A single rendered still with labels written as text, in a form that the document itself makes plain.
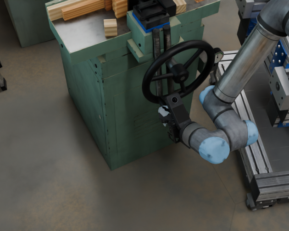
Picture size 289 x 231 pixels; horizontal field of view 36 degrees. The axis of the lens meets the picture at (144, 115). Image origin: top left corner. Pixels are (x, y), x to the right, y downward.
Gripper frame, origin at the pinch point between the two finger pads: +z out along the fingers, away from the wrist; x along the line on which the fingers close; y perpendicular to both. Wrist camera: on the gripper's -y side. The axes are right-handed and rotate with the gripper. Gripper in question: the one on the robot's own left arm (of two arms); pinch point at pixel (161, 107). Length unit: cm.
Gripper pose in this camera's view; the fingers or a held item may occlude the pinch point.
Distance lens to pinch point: 152.4
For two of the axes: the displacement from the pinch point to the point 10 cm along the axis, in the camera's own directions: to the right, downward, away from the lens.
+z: -4.1, -3.3, 8.5
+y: 2.2, 8.7, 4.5
